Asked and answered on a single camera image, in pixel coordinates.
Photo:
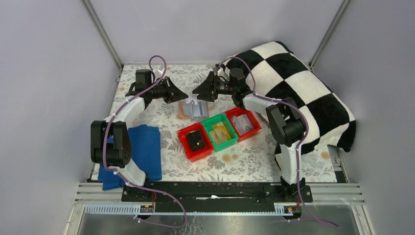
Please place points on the floral patterned table mat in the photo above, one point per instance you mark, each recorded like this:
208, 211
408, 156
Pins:
251, 160

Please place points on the green plastic bin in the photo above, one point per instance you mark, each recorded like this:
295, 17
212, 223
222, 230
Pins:
207, 124

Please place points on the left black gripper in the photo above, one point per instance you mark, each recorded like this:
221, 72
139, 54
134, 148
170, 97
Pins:
169, 91

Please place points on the blue folded cloth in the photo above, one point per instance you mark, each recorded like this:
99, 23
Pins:
146, 153

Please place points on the aluminium frame rail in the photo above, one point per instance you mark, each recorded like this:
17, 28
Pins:
164, 202

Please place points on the left red plastic bin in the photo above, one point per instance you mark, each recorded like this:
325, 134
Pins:
194, 156

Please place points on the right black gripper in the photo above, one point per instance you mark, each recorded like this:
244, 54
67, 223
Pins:
212, 85

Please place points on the black white checkered blanket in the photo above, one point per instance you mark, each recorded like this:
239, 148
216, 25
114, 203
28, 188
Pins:
273, 70

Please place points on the right red plastic bin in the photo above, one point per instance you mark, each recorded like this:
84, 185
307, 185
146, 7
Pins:
238, 111

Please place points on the black card stack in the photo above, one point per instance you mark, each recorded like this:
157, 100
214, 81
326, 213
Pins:
195, 140

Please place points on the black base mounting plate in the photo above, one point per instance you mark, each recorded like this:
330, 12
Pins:
262, 192

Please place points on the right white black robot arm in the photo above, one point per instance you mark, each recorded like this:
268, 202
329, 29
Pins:
288, 125

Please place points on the gold credit cards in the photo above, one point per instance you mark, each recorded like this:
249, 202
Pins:
219, 133

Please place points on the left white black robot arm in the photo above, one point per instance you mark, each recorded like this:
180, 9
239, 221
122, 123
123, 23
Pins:
110, 142

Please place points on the silver white credit cards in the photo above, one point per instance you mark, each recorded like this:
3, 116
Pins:
242, 124

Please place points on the red plastic bin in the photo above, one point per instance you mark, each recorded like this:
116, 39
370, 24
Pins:
238, 111
194, 156

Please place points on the silver grey credit card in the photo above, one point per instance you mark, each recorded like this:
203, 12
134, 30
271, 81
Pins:
192, 99

